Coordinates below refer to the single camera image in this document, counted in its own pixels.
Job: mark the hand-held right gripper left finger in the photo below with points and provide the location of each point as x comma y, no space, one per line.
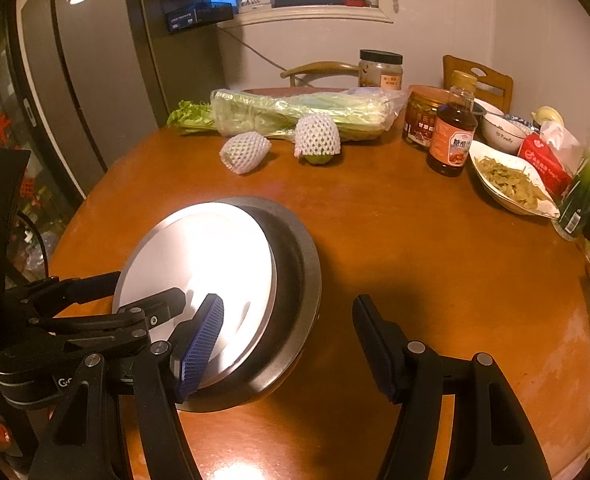
202,345

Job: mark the red paper decoration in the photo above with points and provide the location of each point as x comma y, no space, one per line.
0,127

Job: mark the glass door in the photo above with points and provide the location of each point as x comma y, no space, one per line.
0,85

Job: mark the glass jar black lid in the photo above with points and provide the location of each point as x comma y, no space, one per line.
381,70

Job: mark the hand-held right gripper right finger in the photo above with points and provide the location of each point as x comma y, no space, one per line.
375,345

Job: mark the grey metal pot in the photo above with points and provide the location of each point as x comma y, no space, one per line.
490,106

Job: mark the grey refrigerator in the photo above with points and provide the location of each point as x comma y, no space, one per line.
110,70

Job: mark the wooden chair cutout back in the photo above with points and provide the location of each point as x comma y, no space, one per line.
480,77

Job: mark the pale yellow round container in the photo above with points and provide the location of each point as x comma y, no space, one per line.
550,116

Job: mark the white flat box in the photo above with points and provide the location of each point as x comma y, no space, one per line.
255,5

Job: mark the small red object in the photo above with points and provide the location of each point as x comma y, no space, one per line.
354,3

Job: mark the white patterned bowl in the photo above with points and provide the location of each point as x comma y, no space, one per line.
504,135

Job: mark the plastic bottle green liquid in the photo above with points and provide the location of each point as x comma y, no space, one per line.
587,185

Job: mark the clear plastic bag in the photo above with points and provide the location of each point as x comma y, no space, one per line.
285,110

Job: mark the white dish of green vegetables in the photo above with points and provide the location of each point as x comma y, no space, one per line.
512,182

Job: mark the empty foam net sleeve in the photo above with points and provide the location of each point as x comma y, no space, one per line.
245,152

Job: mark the large round metal pan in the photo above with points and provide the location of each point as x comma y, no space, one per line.
295,310

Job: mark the green fruit in foam net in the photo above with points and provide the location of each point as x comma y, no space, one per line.
317,135

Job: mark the curved wooden chair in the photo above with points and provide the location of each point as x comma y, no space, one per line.
320,67

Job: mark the white plate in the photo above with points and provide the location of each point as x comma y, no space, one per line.
200,255

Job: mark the brown sauce bottle orange cap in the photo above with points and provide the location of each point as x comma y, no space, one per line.
452,140

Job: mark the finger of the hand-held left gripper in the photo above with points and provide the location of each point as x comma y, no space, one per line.
160,307
75,287

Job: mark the celery bunch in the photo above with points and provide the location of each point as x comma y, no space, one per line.
190,115

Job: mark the black box on shelf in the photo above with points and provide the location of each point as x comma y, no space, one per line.
200,16

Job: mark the red tissue pack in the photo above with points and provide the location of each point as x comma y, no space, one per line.
547,160

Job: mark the brown sauce jar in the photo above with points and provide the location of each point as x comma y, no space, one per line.
422,117

